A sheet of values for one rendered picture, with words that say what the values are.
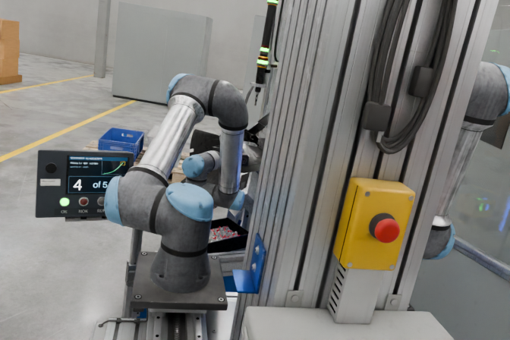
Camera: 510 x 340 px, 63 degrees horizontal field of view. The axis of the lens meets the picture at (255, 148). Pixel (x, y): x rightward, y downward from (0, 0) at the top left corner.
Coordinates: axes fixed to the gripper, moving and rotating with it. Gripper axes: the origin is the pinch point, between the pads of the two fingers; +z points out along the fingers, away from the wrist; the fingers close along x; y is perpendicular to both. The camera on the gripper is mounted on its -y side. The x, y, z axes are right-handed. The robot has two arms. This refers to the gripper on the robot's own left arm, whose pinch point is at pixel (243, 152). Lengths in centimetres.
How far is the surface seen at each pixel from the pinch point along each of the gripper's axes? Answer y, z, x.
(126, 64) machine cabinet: 567, 506, -16
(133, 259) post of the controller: 9, -54, 29
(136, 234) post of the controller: 8, -54, 20
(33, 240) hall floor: 182, 28, 99
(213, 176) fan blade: 15.3, 1.6, 13.4
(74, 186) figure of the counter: 14, -72, 1
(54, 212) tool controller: 17, -78, 8
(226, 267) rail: -10.7, -26.9, 37.5
